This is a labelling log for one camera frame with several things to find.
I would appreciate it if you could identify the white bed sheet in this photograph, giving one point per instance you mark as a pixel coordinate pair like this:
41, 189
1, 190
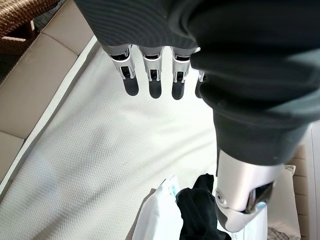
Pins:
100, 150

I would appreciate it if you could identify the cream pillow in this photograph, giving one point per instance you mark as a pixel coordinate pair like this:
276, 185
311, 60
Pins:
287, 197

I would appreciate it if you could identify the black garment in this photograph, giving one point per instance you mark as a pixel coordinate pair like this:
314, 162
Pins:
197, 210

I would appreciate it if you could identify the beige upholstered bed frame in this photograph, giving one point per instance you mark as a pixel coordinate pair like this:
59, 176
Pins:
32, 90

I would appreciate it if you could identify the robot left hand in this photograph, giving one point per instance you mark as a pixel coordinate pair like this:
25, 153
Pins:
240, 75

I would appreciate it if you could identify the brown wicker basket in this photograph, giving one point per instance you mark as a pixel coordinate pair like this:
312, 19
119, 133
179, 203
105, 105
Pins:
21, 18

